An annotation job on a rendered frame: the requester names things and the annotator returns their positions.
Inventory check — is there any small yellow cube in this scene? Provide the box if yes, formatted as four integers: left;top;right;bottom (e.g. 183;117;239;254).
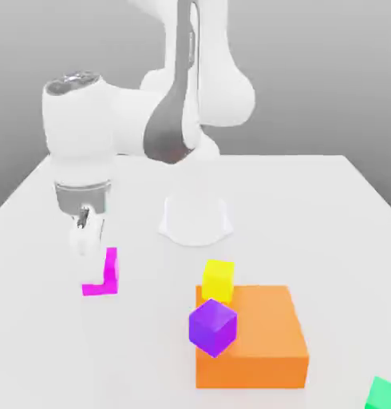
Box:
201;259;235;304

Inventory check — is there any small purple cube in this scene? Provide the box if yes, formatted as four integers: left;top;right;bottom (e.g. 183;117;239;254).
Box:
188;298;238;358

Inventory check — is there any small green cube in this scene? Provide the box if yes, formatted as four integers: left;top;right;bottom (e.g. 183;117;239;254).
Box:
364;375;391;409

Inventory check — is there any small magenta cube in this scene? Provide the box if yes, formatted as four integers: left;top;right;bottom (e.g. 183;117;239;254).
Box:
81;247;120;297

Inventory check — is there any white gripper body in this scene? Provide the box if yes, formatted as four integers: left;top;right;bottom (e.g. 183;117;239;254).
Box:
69;216;108;286

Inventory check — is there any large orange box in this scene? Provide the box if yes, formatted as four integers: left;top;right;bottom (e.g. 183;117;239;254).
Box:
195;284;310;390

